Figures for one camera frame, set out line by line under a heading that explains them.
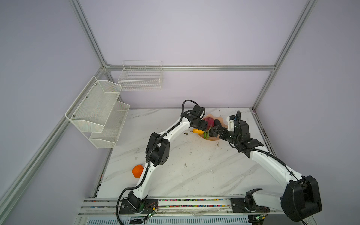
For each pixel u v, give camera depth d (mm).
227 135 727
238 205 734
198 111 775
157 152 581
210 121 1014
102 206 750
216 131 748
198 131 957
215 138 745
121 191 724
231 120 743
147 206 731
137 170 785
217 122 1043
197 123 836
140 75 957
